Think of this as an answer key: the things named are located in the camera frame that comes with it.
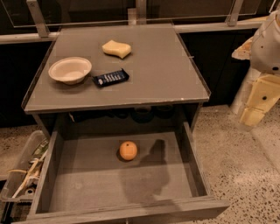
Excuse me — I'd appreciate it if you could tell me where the white paper bowl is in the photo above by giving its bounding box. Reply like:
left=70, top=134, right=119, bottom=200
left=48, top=57, right=92, bottom=85

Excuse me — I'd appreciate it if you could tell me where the open grey top drawer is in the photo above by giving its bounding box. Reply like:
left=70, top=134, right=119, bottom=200
left=18, top=123, right=229, bottom=224

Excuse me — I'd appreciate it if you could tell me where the metal railing with glass panel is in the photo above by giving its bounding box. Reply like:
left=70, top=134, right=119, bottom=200
left=0, top=0, right=279, bottom=45

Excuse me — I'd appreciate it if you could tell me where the orange fruit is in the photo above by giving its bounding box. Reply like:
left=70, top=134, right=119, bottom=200
left=119, top=141, right=137, bottom=161

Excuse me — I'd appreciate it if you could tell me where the clear plastic bin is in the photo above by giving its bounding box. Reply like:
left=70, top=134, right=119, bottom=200
left=1, top=130, right=49, bottom=202

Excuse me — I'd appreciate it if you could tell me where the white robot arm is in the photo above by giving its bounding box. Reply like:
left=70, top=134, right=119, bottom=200
left=232, top=10, right=280, bottom=127

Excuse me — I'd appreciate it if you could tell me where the yellow sponge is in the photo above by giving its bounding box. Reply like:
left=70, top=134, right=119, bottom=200
left=102, top=40, right=131, bottom=59

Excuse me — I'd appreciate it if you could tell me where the grey cabinet with counter top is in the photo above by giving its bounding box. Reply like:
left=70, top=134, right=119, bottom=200
left=22, top=24, right=210, bottom=135

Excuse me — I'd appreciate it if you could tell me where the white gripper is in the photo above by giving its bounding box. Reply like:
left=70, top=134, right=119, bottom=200
left=232, top=10, right=280, bottom=127

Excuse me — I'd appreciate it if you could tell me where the dark blue snack bar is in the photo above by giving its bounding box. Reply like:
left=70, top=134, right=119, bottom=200
left=92, top=69, right=130, bottom=88

